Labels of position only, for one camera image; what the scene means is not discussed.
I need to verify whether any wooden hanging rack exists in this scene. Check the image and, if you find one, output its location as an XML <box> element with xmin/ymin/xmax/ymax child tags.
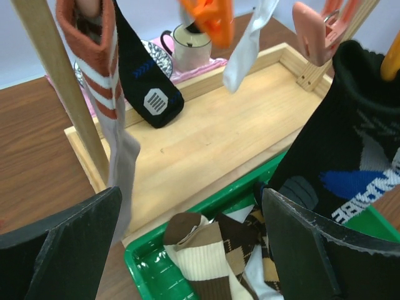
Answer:
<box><xmin>9</xmin><ymin>0</ymin><xmax>382</xmax><ymax>241</ymax></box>

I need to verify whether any brown argyle sock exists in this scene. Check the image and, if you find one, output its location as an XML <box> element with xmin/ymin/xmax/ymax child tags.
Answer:
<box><xmin>214</xmin><ymin>205</ymin><xmax>283</xmax><ymax>299</ymax></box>

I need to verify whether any floral ceramic plate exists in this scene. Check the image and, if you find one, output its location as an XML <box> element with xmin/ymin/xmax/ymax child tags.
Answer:
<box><xmin>73</xmin><ymin>40</ymin><xmax>173</xmax><ymax>85</ymax></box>

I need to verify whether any grey sock with red stripes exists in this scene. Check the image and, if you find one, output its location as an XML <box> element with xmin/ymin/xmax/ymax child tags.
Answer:
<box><xmin>56</xmin><ymin>1</ymin><xmax>140</xmax><ymax>243</ymax></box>

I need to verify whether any pink cloth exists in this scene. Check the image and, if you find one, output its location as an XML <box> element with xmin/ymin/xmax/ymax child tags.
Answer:
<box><xmin>45</xmin><ymin>39</ymin><xmax>229</xmax><ymax>118</ymax></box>

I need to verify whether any black sock with blue logo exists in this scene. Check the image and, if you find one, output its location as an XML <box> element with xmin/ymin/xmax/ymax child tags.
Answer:
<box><xmin>254</xmin><ymin>40</ymin><xmax>399</xmax><ymax>224</ymax></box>

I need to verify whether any brown and cream sock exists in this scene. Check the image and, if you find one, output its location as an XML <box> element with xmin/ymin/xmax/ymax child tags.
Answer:
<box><xmin>163</xmin><ymin>212</ymin><xmax>252</xmax><ymax>299</ymax></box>

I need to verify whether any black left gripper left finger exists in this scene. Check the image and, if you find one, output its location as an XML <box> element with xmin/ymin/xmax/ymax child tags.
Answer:
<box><xmin>1</xmin><ymin>187</ymin><xmax>122</xmax><ymax>299</ymax></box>

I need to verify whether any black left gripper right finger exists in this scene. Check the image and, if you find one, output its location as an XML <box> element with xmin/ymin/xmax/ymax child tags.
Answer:
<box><xmin>262</xmin><ymin>188</ymin><xmax>399</xmax><ymax>299</ymax></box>

